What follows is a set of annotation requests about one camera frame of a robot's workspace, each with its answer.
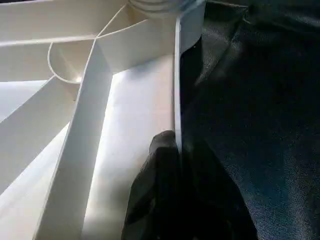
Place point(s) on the white plastic table top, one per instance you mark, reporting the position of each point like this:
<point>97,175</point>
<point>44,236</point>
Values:
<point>75,100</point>

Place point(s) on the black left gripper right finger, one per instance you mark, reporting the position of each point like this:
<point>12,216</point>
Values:
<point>215,200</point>

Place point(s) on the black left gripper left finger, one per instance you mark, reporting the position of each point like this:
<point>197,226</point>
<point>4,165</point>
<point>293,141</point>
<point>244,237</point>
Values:
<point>155,195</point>

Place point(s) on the black mat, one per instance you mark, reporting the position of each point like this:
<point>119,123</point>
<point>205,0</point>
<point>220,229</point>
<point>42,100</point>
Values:
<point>260,100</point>

